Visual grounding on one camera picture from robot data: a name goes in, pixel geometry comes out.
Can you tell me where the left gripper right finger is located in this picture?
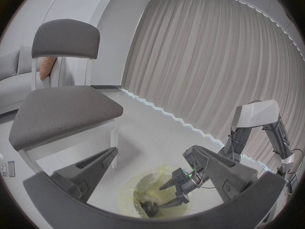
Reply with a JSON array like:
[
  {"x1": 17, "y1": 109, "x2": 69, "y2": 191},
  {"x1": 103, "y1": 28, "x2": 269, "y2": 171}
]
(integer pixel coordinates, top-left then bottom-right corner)
[{"x1": 193, "y1": 145, "x2": 258, "y2": 204}]

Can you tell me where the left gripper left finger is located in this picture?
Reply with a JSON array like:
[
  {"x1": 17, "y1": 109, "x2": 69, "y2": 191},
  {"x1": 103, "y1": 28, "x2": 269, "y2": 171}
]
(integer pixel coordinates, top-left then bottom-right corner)
[{"x1": 51, "y1": 147, "x2": 119, "y2": 199}]

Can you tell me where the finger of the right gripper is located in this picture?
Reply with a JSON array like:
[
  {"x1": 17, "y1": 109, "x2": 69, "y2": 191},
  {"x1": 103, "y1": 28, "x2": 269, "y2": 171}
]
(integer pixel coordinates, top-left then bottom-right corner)
[
  {"x1": 158, "y1": 197, "x2": 183, "y2": 209},
  {"x1": 159, "y1": 178, "x2": 177, "y2": 191}
]

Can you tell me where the black plastic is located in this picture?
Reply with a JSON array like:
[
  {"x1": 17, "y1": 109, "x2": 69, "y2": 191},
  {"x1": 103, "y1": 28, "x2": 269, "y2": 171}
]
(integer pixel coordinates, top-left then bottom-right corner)
[{"x1": 142, "y1": 201, "x2": 160, "y2": 218}]

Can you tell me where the yellow plastic bag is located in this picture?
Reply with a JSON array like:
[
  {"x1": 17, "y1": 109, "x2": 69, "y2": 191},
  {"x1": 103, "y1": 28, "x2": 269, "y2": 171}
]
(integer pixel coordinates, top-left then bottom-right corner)
[{"x1": 118, "y1": 164, "x2": 194, "y2": 218}]

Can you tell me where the grey padded white chair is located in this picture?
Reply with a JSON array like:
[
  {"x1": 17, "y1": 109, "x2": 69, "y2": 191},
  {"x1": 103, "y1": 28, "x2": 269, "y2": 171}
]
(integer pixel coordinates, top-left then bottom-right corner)
[{"x1": 9, "y1": 19, "x2": 124, "y2": 176}]

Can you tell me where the white curtain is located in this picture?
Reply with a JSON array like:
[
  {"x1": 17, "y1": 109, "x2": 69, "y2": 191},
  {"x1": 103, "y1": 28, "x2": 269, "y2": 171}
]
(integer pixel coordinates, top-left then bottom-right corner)
[{"x1": 121, "y1": 0, "x2": 305, "y2": 176}]

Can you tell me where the light grey sofa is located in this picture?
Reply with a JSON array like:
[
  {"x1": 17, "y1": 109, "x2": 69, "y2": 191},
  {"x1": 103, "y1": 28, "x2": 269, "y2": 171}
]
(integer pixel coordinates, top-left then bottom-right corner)
[{"x1": 0, "y1": 45, "x2": 77, "y2": 115}]

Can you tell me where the orange cushion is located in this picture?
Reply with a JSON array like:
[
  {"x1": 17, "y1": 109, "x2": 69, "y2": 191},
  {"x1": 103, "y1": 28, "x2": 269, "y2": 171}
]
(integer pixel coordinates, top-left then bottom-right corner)
[{"x1": 39, "y1": 56, "x2": 58, "y2": 81}]

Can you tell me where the grey pillow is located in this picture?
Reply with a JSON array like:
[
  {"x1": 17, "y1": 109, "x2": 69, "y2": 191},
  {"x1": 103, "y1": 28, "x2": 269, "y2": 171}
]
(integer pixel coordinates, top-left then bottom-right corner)
[{"x1": 18, "y1": 45, "x2": 33, "y2": 75}]

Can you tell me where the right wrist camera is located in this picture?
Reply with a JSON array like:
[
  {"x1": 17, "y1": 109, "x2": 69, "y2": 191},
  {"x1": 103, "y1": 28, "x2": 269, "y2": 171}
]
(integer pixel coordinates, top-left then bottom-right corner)
[{"x1": 171, "y1": 167, "x2": 190, "y2": 184}]

